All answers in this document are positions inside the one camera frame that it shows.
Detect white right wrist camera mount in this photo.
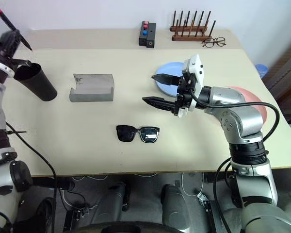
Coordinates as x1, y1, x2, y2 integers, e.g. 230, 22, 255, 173
178, 54, 207, 119

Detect dark grey rounded shape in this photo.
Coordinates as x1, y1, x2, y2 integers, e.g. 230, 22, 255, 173
161, 183, 194, 230
94, 182, 132, 227

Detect black box with coloured buttons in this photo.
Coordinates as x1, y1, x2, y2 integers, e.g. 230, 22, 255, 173
138, 21, 150, 47

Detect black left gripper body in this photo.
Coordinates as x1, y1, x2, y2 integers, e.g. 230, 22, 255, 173
0, 31, 20, 61

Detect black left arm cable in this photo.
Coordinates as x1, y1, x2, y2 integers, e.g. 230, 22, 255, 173
5, 121, 58, 233

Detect blue water jug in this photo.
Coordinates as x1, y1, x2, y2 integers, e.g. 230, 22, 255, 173
255, 63, 269, 79

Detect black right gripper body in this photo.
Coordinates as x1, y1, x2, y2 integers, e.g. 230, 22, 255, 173
174, 72, 199, 115

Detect wooden peg rack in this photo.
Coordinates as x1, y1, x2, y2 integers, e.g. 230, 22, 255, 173
170, 10, 217, 42

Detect grey glasses case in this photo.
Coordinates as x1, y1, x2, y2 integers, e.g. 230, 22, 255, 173
69, 72, 115, 103

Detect dark framed clear eyeglasses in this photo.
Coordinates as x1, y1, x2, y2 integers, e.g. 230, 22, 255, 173
201, 36, 227, 49

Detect pink plate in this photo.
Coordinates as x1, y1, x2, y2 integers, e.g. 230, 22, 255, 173
226, 84, 269, 127

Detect light blue plate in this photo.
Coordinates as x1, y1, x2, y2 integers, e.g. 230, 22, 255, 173
155, 62, 189, 98

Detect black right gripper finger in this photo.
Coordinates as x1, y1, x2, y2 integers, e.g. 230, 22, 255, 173
142, 96, 178, 114
151, 73, 181, 86

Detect black sunglasses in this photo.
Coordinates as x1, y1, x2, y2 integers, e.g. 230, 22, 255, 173
115, 124, 160, 144

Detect black plastic cup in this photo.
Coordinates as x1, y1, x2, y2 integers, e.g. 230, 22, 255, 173
13, 62, 58, 102

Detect white floor cable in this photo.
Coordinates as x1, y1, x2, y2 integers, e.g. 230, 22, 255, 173
181, 171, 205, 197

